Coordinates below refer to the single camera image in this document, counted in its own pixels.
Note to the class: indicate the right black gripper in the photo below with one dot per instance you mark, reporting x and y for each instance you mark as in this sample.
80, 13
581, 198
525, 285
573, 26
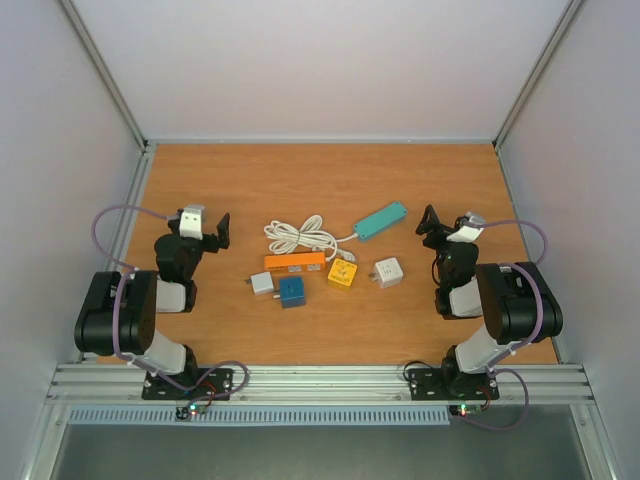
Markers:
426, 225

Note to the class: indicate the teal power strip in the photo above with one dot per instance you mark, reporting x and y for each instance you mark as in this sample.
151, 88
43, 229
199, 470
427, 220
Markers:
380, 221

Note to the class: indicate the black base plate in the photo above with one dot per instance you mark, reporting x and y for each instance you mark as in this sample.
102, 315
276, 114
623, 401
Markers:
217, 384
427, 382

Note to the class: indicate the aluminium front rail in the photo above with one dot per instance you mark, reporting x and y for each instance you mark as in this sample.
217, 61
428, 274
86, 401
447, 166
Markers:
86, 383

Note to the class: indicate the white cube socket adapter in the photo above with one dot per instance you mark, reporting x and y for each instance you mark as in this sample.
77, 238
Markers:
387, 273

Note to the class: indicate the right small circuit board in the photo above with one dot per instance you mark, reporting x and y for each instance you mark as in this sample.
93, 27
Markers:
465, 410

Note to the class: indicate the small circuit board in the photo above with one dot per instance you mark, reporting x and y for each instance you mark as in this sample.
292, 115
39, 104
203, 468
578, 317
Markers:
190, 411
465, 410

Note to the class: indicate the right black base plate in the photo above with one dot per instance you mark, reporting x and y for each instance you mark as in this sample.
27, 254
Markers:
427, 382

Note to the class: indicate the grey white plug adapter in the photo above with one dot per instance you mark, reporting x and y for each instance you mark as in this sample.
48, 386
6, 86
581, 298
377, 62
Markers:
261, 283

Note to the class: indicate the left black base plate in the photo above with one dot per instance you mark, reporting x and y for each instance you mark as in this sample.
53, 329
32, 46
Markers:
217, 384

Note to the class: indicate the yellow plug adapter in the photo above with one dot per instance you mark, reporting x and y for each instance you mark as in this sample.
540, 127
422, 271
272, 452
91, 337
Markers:
341, 274

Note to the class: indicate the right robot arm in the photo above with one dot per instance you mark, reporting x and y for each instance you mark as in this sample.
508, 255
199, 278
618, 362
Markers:
513, 299

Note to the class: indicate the blue cube socket adapter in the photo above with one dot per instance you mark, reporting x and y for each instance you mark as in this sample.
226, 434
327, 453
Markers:
290, 292

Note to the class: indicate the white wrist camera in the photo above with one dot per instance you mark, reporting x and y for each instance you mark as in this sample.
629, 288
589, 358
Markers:
467, 229
188, 222

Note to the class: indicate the grey slotted cable duct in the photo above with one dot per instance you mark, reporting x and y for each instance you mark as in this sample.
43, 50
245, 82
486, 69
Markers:
259, 416

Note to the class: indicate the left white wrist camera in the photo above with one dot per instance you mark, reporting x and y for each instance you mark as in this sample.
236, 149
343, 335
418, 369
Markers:
188, 222

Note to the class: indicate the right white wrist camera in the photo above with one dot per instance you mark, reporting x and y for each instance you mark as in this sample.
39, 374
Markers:
467, 229

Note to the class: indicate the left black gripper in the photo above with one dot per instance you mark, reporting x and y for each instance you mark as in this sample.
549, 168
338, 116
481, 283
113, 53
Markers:
223, 241

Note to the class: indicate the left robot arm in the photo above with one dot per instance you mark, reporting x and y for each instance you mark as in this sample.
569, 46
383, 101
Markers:
118, 314

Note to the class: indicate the orange power strip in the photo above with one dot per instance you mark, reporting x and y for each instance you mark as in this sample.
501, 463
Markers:
295, 262

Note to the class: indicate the left small circuit board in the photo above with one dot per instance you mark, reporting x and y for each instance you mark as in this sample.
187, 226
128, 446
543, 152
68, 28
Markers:
190, 411

